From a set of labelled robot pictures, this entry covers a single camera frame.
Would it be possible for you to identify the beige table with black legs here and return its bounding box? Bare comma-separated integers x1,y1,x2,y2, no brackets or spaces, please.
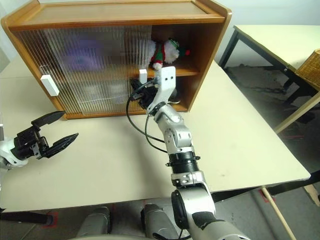
218,24,320,106

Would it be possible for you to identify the black table leg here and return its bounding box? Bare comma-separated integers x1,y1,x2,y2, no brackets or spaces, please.
211,172,320,203
0,211,55,225

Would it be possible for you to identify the wooden cabinet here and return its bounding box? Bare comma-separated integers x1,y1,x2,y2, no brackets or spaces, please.
0,0,233,120

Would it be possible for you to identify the white plush toy red sweater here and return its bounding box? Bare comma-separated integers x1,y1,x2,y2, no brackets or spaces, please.
147,37,191,71

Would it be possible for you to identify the wicker basket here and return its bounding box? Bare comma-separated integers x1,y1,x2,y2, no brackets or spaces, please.
295,49,320,88

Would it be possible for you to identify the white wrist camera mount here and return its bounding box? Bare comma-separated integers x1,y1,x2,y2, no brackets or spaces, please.
0,123,29,168
146,66,177,116

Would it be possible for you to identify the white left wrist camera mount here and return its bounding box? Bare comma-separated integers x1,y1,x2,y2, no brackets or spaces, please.
0,123,29,168

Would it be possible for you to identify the wooden stick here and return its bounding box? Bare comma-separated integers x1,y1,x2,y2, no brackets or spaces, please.
261,187,298,240

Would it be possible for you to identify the ribbed glass sliding door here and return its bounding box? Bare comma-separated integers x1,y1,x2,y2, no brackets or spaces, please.
9,24,126,118
56,24,153,116

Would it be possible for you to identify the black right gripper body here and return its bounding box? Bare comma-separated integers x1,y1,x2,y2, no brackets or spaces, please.
136,86,161,111

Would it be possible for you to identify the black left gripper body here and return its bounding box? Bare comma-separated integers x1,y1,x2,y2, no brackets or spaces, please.
11,126,50,160

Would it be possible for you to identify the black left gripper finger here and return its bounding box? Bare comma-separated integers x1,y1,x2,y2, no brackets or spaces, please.
47,133,79,159
31,111,66,128

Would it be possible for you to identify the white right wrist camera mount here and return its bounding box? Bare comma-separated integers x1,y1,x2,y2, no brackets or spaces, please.
146,66,177,116

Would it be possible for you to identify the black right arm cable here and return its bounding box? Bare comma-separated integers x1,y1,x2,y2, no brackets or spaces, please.
125,83,171,154

